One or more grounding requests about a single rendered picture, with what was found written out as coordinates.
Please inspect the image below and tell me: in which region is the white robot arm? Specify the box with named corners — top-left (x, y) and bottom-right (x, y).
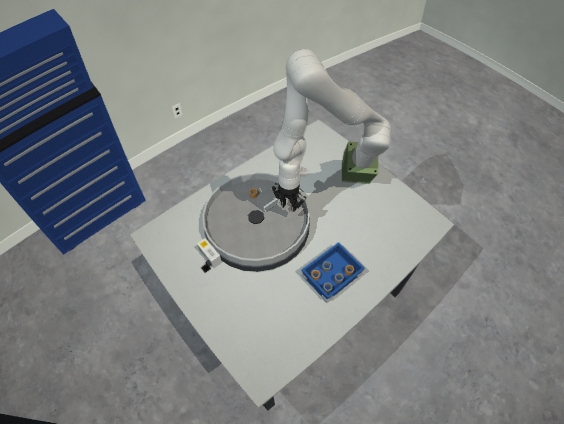
top-left (274, 49), bottom-right (391, 190)

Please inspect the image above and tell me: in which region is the grey round turntable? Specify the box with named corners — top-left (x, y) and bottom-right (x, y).
top-left (197, 173), bottom-right (310, 273)

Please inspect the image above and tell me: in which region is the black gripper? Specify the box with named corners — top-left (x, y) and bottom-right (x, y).
top-left (272, 183), bottom-right (307, 212)

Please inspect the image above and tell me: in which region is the blue plastic crate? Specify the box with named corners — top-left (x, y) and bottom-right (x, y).
top-left (301, 242), bottom-right (365, 303)

